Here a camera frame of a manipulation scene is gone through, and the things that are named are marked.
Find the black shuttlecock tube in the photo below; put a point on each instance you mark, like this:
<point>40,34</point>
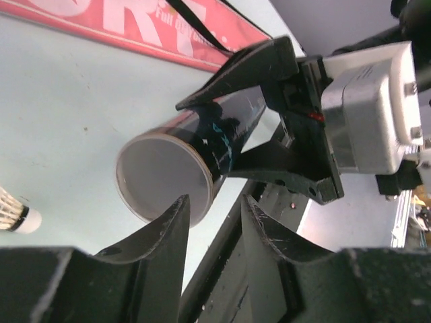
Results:
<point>190,154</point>

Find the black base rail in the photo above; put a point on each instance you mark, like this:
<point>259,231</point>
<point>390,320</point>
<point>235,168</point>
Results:
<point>218,290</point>

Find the pink racket bag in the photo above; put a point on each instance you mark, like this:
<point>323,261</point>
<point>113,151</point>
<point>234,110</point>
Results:
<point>198,34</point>

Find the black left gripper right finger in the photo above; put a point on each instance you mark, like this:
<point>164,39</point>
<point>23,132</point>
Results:
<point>288,276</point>

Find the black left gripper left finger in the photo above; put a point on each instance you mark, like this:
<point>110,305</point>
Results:
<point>156,253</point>

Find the white feather shuttlecock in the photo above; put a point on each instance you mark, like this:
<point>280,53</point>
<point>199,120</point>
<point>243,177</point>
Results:
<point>17,217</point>

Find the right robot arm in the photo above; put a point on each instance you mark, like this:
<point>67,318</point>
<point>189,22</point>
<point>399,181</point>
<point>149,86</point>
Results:
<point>413,26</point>

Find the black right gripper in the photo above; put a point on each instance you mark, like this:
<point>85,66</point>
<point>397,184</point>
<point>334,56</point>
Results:
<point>306,164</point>

